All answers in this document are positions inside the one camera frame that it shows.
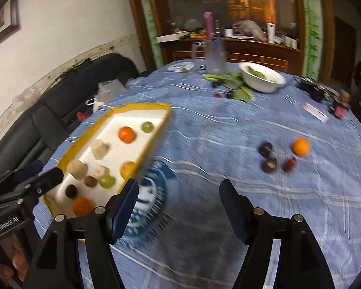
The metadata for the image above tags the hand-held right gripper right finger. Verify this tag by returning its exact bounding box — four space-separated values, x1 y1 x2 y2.
219 179 336 289

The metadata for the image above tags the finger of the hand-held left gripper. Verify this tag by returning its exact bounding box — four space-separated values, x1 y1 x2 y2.
0 171 19 198
18 168 64 201

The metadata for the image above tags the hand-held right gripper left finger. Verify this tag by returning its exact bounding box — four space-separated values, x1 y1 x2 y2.
23 178 139 289

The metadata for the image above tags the yellowish orange mandarin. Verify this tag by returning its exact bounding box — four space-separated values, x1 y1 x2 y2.
120 161 138 180

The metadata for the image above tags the yellow white tray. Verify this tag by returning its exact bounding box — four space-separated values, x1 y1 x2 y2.
42 102 173 219

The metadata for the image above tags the person's left hand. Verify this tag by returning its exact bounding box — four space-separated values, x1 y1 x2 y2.
0 233 30 282

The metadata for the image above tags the blue white printed disc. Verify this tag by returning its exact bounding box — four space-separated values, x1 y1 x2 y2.
120 158 175 239

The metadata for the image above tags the black sofa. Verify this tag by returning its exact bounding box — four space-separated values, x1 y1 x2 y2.
0 52 139 185

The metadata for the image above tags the white plastic bag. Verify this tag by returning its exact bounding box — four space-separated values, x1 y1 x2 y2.
92 79 129 112

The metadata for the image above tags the green leaf vegetable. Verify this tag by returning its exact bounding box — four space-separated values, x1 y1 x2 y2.
202 71 257 102

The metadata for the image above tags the white paper card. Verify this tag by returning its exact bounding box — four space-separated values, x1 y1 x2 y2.
302 102 329 124

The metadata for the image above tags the white bowl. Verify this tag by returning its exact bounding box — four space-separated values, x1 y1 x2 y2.
238 62 287 93

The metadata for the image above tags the blue printed white plate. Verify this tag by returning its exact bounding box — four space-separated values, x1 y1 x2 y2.
168 61 197 73

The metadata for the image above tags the clear glass pitcher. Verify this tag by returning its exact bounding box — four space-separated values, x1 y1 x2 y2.
192 37 227 74

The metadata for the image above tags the wooden cabinet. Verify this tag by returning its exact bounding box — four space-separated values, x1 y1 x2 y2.
123 0 334 77

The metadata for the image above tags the clear plastic bag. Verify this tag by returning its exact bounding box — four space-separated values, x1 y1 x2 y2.
233 20 268 41

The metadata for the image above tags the white tube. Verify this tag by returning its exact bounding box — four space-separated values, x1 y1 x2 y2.
266 22 277 43

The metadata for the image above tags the purple bottle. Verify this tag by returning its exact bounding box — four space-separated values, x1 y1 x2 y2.
203 12 216 37

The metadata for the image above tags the framed wall picture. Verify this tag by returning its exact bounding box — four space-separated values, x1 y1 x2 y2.
0 0 21 52

